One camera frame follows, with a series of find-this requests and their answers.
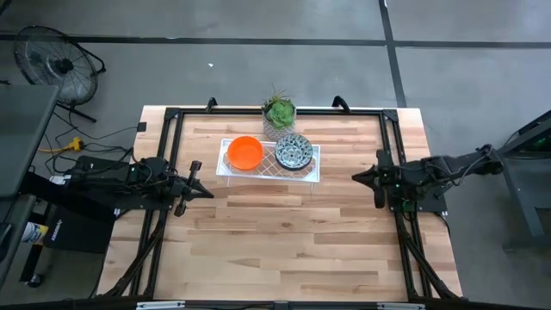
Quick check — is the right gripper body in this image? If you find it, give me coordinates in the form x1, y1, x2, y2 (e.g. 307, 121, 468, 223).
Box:
373, 150, 401, 209

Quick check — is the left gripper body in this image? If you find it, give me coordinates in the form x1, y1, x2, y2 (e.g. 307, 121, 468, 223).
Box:
170, 161, 203, 218

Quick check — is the orange plastic mini bowl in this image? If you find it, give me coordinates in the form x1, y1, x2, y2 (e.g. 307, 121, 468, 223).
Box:
226, 135, 264, 171

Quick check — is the teal speckled mini bowl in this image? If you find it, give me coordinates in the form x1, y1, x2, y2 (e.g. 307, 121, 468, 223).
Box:
274, 133, 314, 172

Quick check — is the grey triangle-pattern plant pot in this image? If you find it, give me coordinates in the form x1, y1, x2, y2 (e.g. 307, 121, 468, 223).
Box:
261, 115, 298, 142

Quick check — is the green succulent plant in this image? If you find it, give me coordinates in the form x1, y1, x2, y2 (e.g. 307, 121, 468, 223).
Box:
261, 88, 298, 130

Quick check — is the black equipment case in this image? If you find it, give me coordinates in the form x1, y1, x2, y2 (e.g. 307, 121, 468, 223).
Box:
42, 205, 117, 255

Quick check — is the yellow power plug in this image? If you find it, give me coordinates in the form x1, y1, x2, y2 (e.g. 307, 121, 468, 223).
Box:
38, 136, 85, 154

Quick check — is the white labelled bottle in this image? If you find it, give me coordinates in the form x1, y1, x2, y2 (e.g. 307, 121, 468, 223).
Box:
21, 221, 49, 246

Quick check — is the grey desk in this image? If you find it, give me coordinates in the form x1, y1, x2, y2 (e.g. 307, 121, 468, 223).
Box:
0, 84, 60, 285

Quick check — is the black floor fan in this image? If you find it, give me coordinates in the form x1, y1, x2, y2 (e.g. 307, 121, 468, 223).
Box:
13, 25, 107, 124

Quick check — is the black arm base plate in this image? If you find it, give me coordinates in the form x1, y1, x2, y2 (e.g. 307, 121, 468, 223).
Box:
389, 189, 449, 214
114, 195, 173, 213

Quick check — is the white wire shelf rack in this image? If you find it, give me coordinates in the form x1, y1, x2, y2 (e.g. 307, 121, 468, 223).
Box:
214, 137, 322, 187

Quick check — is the black aluminium table frame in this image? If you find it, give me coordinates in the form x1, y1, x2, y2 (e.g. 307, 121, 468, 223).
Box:
96, 106, 464, 302

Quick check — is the black floor cable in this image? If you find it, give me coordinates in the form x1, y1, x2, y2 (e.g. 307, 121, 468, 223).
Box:
42, 124, 139, 173

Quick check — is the white metal bracket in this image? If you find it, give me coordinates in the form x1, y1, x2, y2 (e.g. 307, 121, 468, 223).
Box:
135, 300, 186, 310
376, 301, 426, 310

